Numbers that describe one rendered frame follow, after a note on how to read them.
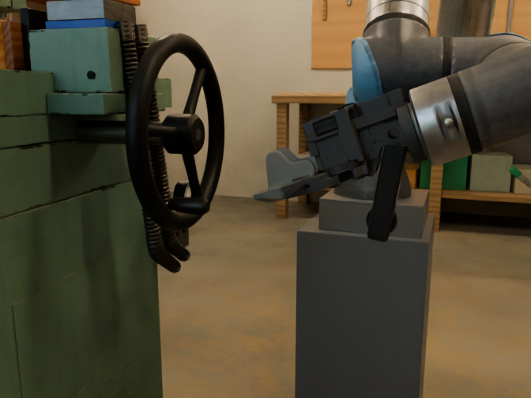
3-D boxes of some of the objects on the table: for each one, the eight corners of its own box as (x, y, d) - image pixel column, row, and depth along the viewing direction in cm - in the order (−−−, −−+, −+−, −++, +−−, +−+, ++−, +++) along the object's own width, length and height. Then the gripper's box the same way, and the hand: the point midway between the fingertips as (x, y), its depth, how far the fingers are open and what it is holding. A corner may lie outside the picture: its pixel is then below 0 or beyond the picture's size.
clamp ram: (65, 69, 77) (61, 5, 76) (24, 69, 80) (19, 8, 78) (101, 71, 86) (98, 14, 84) (63, 72, 88) (59, 16, 86)
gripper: (404, 87, 62) (249, 144, 70) (400, 87, 54) (223, 153, 61) (427, 154, 63) (271, 204, 71) (426, 165, 55) (248, 221, 62)
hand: (265, 199), depth 66 cm, fingers closed
